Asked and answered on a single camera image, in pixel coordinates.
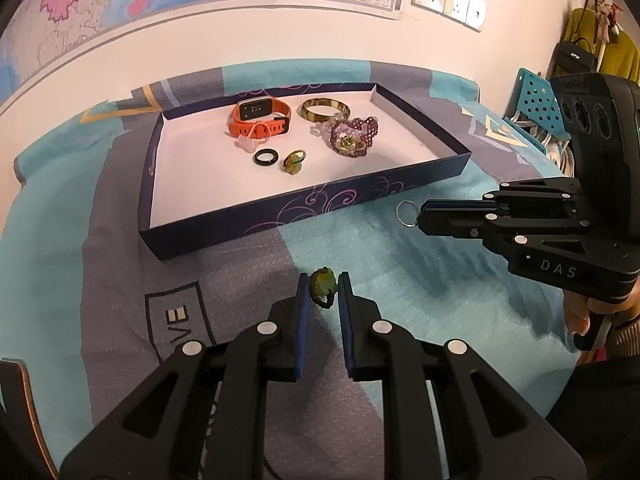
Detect person's right hand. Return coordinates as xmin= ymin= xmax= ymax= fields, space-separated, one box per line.
xmin=559 ymin=290 xmax=593 ymax=337

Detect yellow garment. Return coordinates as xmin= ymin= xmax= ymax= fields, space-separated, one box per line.
xmin=562 ymin=7 xmax=640 ymax=83

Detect clear bead bracelet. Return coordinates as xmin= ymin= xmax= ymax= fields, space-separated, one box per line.
xmin=311 ymin=116 xmax=346 ymax=136

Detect orange smart band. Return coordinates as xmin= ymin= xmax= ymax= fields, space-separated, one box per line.
xmin=229 ymin=99 xmax=293 ymax=140

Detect dark blue box tray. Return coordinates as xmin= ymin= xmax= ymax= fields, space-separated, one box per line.
xmin=138 ymin=81 xmax=472 ymax=261

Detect yellow green stone ring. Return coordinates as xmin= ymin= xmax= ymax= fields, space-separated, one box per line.
xmin=281 ymin=149 xmax=307 ymax=173

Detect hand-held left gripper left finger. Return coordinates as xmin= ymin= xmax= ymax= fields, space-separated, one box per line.
xmin=59 ymin=272 xmax=312 ymax=480

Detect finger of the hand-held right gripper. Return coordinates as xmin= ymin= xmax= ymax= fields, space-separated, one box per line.
xmin=420 ymin=178 xmax=583 ymax=217
xmin=416 ymin=205 xmax=592 ymax=262

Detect silver key ring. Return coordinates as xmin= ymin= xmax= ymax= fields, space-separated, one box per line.
xmin=396 ymin=201 xmax=423 ymax=227

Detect teal grey printed blanket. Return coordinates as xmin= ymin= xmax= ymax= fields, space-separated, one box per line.
xmin=0 ymin=60 xmax=591 ymax=480

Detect green stone bead ring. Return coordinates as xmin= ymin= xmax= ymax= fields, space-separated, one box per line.
xmin=309 ymin=268 xmax=338 ymax=309

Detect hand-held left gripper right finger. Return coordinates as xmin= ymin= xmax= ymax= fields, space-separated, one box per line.
xmin=337 ymin=271 xmax=588 ymax=480

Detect gold black bangle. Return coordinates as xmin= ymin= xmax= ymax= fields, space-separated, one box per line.
xmin=300 ymin=99 xmax=350 ymax=123

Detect white cable bundle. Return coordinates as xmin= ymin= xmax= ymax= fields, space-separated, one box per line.
xmin=520 ymin=120 xmax=576 ymax=181

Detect black handbag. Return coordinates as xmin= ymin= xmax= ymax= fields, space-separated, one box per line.
xmin=547 ymin=37 xmax=598 ymax=81

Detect pink translucent ring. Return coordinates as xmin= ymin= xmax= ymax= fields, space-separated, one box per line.
xmin=235 ymin=122 xmax=273 ymax=153

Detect teal perforated rack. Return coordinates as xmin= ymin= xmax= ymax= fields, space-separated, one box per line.
xmin=501 ymin=66 xmax=571 ymax=161

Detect person's right forearm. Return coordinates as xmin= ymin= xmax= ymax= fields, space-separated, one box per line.
xmin=545 ymin=317 xmax=640 ymax=480

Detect white hanging ornament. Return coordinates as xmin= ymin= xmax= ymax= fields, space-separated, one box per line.
xmin=595 ymin=0 xmax=623 ymax=61

